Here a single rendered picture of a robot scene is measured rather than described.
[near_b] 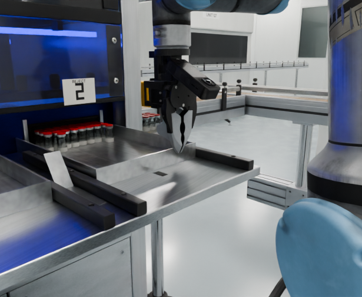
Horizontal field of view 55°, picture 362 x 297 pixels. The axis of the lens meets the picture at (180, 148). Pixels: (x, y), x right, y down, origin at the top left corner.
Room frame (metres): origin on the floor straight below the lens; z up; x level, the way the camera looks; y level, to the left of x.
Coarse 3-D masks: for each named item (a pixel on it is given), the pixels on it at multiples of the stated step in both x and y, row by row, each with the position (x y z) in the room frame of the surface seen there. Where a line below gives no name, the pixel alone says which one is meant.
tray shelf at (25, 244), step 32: (192, 160) 0.73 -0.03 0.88; (128, 192) 0.54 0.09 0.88; (160, 192) 0.54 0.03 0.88; (192, 192) 0.54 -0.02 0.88; (0, 224) 0.43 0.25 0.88; (32, 224) 0.43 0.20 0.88; (64, 224) 0.43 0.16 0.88; (128, 224) 0.44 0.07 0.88; (0, 256) 0.35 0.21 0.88; (32, 256) 0.35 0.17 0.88; (64, 256) 0.37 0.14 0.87; (0, 288) 0.32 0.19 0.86
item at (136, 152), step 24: (24, 144) 0.76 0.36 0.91; (96, 144) 0.86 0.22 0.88; (120, 144) 0.86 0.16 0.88; (144, 144) 0.86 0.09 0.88; (168, 144) 0.80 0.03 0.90; (192, 144) 0.74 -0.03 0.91; (72, 168) 0.62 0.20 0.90; (96, 168) 0.57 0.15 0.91; (120, 168) 0.60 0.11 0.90; (144, 168) 0.64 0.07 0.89
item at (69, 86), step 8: (64, 80) 0.81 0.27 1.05; (72, 80) 0.82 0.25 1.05; (80, 80) 0.84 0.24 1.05; (88, 80) 0.85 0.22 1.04; (64, 88) 0.81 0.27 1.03; (72, 88) 0.82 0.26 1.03; (80, 88) 0.84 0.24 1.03; (88, 88) 0.85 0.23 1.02; (64, 96) 0.81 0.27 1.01; (72, 96) 0.82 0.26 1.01; (80, 96) 0.84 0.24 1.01; (88, 96) 0.85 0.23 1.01; (64, 104) 0.81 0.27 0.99; (72, 104) 0.82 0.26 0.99
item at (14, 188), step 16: (0, 160) 0.64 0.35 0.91; (0, 176) 0.62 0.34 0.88; (16, 176) 0.59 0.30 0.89; (32, 176) 0.54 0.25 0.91; (0, 192) 0.54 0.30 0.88; (16, 192) 0.47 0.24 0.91; (32, 192) 0.48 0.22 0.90; (48, 192) 0.50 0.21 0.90; (0, 208) 0.45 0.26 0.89; (16, 208) 0.47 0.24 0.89
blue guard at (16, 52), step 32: (0, 32) 0.72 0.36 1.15; (32, 32) 0.77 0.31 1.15; (64, 32) 0.82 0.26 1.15; (96, 32) 0.88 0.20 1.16; (0, 64) 0.71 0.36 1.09; (32, 64) 0.76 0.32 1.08; (64, 64) 0.81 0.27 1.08; (96, 64) 0.87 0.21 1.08; (0, 96) 0.71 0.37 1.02; (32, 96) 0.76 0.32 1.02; (96, 96) 0.87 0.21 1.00
